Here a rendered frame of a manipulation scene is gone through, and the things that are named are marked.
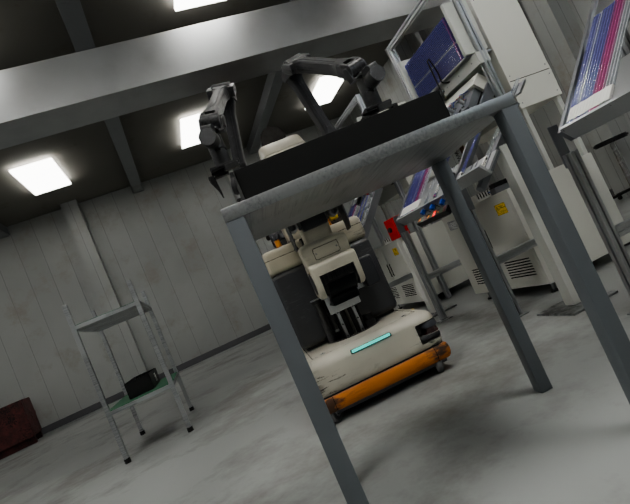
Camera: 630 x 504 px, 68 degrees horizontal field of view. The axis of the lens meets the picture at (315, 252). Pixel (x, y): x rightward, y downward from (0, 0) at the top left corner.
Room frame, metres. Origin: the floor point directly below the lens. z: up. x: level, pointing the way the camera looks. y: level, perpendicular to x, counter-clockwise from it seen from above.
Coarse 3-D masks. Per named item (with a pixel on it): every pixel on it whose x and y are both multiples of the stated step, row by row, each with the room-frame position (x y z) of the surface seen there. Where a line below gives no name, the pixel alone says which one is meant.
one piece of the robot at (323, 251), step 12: (300, 228) 2.07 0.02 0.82; (324, 228) 2.10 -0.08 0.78; (312, 240) 2.10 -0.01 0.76; (324, 240) 2.07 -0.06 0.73; (336, 240) 2.08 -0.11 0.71; (300, 252) 2.07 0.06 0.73; (312, 252) 2.07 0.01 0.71; (324, 252) 2.07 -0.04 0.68; (336, 252) 2.08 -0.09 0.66; (348, 252) 2.05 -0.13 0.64; (312, 264) 2.07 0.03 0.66; (324, 264) 2.03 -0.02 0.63; (336, 264) 2.04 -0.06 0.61; (360, 264) 2.06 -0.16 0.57; (312, 276) 2.03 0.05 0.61; (360, 276) 2.06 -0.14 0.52
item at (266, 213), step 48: (384, 144) 1.00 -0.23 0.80; (432, 144) 1.09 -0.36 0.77; (528, 144) 1.04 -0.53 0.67; (288, 192) 0.96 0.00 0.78; (336, 192) 1.17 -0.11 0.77; (240, 240) 0.94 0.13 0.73; (480, 240) 1.45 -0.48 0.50; (576, 240) 1.04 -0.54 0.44; (576, 288) 1.07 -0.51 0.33; (288, 336) 0.95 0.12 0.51; (528, 336) 1.45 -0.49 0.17; (624, 336) 1.04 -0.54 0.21; (624, 384) 1.06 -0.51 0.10; (336, 432) 0.95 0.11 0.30
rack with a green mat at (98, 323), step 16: (128, 304) 3.13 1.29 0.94; (144, 304) 3.45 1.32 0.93; (96, 320) 3.06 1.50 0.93; (112, 320) 3.44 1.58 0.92; (144, 320) 3.14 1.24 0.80; (160, 336) 3.97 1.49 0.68; (80, 352) 3.02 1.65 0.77; (160, 352) 3.15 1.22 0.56; (176, 368) 3.98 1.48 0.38; (96, 384) 3.02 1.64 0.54; (160, 384) 3.38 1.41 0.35; (128, 400) 3.22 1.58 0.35; (176, 400) 3.14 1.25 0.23; (112, 416) 3.04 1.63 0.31; (144, 432) 3.86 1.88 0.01
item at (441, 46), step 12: (444, 24) 2.61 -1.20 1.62; (432, 36) 2.73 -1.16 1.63; (444, 36) 2.65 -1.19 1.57; (420, 48) 2.87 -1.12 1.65; (432, 48) 2.78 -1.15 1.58; (444, 48) 2.69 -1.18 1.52; (456, 48) 2.60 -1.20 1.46; (420, 60) 2.92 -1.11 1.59; (432, 60) 2.82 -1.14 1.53; (444, 60) 2.73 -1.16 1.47; (456, 60) 2.64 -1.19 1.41; (408, 72) 3.08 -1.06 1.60; (420, 72) 2.97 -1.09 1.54; (444, 72) 2.77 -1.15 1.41; (420, 84) 3.02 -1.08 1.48; (432, 84) 2.91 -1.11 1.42; (420, 96) 3.07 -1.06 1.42
